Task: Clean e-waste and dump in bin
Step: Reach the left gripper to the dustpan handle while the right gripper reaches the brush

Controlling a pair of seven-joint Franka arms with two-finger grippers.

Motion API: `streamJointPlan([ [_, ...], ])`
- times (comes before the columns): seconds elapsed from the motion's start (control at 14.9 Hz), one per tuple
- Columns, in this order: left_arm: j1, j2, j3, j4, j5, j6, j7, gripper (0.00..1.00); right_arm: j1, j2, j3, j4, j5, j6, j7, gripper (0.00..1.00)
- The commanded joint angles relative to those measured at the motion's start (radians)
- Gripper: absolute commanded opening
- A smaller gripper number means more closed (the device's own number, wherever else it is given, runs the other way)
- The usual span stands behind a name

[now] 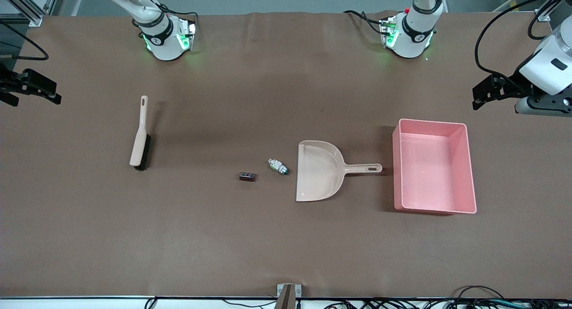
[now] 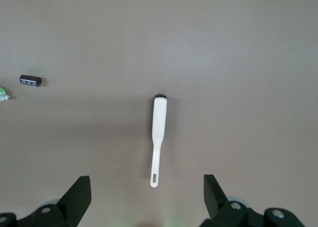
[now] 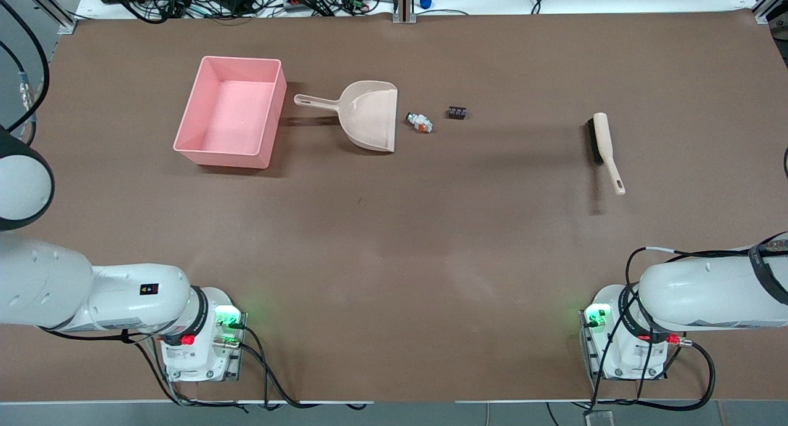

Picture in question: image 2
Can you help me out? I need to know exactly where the brown table cover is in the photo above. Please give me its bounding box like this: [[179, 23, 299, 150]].
[[0, 0, 318, 227]]

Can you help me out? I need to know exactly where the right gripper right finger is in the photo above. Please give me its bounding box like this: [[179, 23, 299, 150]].
[[198, 174, 305, 227]]

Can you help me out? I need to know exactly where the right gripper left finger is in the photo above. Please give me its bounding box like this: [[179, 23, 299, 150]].
[[0, 176, 91, 227]]

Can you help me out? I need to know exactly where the white green push-button switch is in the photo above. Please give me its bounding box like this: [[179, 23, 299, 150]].
[[0, 86, 11, 101]]

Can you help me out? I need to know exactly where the beige brush with black bristles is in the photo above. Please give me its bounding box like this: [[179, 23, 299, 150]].
[[150, 92, 168, 188]]

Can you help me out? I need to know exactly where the dark brown cylindrical capacitor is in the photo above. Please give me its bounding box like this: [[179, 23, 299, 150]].
[[19, 74, 43, 87]]

